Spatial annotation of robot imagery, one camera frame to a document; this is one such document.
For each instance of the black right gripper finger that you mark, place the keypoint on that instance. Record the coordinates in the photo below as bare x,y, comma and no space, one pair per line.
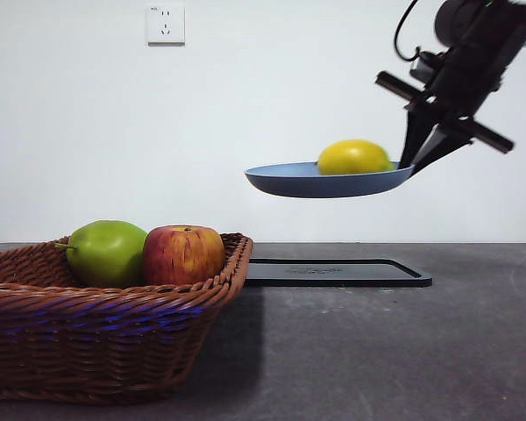
414,131
445,142

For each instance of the yellow lemon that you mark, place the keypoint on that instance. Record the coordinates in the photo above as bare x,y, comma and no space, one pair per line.
355,157

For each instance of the blue round plate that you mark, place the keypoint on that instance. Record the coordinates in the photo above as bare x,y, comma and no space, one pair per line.
324,184

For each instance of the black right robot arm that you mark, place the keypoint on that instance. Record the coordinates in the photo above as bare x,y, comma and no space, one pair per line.
453,22

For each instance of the brown wicker basket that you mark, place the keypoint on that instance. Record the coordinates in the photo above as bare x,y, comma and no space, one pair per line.
92,342

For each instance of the black flat tray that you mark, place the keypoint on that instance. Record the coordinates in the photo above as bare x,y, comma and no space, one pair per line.
333,274

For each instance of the red apple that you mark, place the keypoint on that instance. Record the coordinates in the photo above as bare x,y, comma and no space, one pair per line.
183,256

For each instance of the green apple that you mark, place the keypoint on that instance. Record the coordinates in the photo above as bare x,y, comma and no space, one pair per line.
107,254

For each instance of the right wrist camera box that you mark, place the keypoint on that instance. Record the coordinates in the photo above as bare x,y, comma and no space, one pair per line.
427,62

